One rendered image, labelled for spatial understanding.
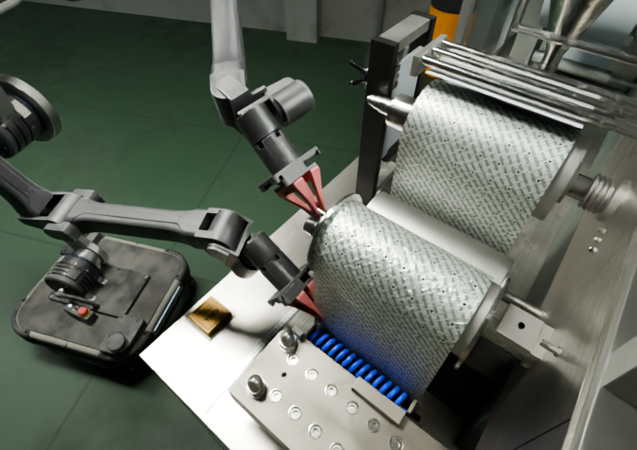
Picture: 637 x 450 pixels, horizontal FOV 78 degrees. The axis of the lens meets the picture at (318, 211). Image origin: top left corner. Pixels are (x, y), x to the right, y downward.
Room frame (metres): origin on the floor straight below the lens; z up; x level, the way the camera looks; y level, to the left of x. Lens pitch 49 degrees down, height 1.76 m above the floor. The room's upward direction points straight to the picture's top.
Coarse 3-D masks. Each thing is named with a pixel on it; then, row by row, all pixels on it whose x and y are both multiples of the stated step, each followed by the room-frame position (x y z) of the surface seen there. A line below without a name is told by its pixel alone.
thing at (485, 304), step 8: (488, 288) 0.27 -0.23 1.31; (496, 288) 0.27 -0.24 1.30; (488, 296) 0.25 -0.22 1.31; (496, 296) 0.25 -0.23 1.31; (480, 304) 0.24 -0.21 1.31; (488, 304) 0.24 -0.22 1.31; (480, 312) 0.23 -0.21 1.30; (472, 320) 0.22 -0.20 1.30; (480, 320) 0.22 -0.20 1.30; (464, 328) 0.22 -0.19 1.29; (472, 328) 0.22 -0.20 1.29; (464, 336) 0.21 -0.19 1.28; (472, 336) 0.21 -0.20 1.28; (456, 344) 0.21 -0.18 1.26; (464, 344) 0.20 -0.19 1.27; (456, 352) 0.20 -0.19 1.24
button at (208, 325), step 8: (208, 304) 0.44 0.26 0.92; (216, 304) 0.44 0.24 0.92; (192, 312) 0.42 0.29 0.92; (200, 312) 0.42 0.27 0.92; (208, 312) 0.42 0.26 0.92; (216, 312) 0.42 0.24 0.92; (224, 312) 0.42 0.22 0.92; (192, 320) 0.40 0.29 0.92; (200, 320) 0.40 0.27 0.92; (208, 320) 0.40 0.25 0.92; (216, 320) 0.40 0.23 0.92; (224, 320) 0.41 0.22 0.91; (200, 328) 0.39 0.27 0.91; (208, 328) 0.39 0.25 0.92; (216, 328) 0.39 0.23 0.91
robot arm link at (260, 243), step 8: (264, 232) 0.46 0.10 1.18; (248, 240) 0.44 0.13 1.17; (256, 240) 0.43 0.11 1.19; (264, 240) 0.44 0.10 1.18; (248, 248) 0.42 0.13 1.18; (256, 248) 0.42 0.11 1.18; (264, 248) 0.42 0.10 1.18; (272, 248) 0.42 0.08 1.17; (248, 256) 0.41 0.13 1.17; (256, 256) 0.41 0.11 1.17; (264, 256) 0.41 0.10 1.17; (272, 256) 0.41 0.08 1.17; (256, 264) 0.40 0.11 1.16; (264, 264) 0.40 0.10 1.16
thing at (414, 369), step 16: (320, 288) 0.34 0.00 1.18; (320, 304) 0.34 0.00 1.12; (336, 304) 0.32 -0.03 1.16; (352, 304) 0.30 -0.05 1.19; (336, 320) 0.32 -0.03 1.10; (352, 320) 0.30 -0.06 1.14; (368, 320) 0.28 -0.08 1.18; (336, 336) 0.32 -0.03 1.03; (352, 336) 0.30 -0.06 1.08; (368, 336) 0.28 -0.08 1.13; (384, 336) 0.26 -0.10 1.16; (400, 336) 0.25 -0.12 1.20; (352, 352) 0.29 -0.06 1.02; (368, 352) 0.27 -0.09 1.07; (384, 352) 0.26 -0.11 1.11; (400, 352) 0.24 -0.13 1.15; (416, 352) 0.23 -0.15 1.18; (384, 368) 0.25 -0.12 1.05; (400, 368) 0.24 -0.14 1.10; (416, 368) 0.22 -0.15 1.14; (432, 368) 0.21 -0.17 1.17; (400, 384) 0.23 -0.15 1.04; (416, 384) 0.21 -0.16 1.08; (416, 400) 0.21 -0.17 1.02
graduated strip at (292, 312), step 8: (288, 312) 0.44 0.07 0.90; (296, 312) 0.44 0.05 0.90; (280, 320) 0.41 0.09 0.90; (288, 320) 0.41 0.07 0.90; (272, 328) 0.40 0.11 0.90; (280, 328) 0.40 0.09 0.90; (264, 336) 0.38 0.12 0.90; (272, 336) 0.38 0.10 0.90; (264, 344) 0.36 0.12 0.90; (256, 352) 0.34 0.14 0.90; (248, 360) 0.32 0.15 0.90; (240, 368) 0.31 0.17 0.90; (232, 376) 0.29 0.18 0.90; (224, 384) 0.27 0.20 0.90; (216, 392) 0.25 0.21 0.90; (224, 392) 0.25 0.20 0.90; (208, 400) 0.24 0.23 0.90; (216, 400) 0.24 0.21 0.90; (200, 408) 0.22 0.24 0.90; (208, 408) 0.22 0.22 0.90
